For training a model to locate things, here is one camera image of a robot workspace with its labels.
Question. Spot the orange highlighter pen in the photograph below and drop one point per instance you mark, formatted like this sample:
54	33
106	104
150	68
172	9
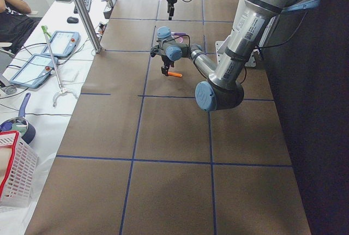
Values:
175	74

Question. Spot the black computer mouse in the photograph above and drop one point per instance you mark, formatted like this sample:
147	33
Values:
72	20

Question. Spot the far teach pendant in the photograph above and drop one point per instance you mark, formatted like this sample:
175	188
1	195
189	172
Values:
63	43

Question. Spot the teach pendant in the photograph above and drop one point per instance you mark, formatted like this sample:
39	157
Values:
34	72
63	43

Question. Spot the reacher grabber tool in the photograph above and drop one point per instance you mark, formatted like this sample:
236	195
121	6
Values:
62	90

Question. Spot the near teach pendant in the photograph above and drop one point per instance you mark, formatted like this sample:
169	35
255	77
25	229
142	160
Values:
34	72

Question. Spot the blue frying pan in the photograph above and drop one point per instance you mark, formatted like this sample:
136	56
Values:
26	130

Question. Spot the seated person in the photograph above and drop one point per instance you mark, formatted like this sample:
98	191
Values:
16	25

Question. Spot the red white plastic basket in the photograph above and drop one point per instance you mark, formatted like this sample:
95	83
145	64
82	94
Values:
18	163

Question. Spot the aluminium frame post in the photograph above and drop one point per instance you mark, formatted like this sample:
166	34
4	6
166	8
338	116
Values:
87	23

